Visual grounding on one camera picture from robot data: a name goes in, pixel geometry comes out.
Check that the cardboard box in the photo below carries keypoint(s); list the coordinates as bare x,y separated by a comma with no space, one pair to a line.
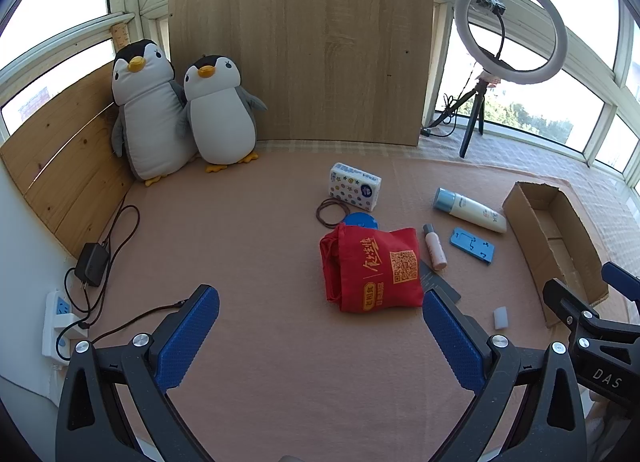
560,242

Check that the white power strip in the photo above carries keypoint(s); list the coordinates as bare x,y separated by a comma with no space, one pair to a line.
57,322

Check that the white lotion bottle blue cap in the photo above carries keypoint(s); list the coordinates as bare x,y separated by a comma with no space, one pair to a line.
470,212

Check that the small pink bottle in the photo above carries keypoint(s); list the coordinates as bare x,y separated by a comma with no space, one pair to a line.
434,247

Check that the blue card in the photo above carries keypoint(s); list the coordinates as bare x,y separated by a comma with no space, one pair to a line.
472,245

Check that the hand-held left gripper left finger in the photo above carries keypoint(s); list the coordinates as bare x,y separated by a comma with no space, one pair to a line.
190,337

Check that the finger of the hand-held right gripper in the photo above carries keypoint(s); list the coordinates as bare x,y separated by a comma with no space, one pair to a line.
622,279
565,299

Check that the pink blanket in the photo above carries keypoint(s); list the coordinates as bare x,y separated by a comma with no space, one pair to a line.
250,252

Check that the patterned tissue pack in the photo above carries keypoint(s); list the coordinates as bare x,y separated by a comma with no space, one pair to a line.
355,184

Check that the light wooden board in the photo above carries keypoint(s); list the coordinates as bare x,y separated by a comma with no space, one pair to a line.
300,42

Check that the small penguin plush toy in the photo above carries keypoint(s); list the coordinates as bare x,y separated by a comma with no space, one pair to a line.
222,117

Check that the pine plank panel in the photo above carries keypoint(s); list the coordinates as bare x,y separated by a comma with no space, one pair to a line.
65,162

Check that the black phone holder clamp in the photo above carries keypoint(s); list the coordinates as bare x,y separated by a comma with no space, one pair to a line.
492,3

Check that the black tripod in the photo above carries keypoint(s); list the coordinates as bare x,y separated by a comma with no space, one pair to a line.
472,117

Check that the blue round lid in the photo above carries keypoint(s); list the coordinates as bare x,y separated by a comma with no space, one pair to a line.
361,220

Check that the dark grey card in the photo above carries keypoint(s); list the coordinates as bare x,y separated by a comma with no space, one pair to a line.
437,287

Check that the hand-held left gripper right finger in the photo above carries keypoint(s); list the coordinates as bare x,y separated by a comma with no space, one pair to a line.
452,342

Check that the black power adapter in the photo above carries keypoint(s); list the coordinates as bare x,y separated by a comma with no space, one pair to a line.
92,262

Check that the red fabric bag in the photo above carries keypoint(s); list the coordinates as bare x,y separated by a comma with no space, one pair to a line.
375,267

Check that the large penguin plush toy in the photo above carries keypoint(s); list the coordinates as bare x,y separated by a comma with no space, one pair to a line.
145,127

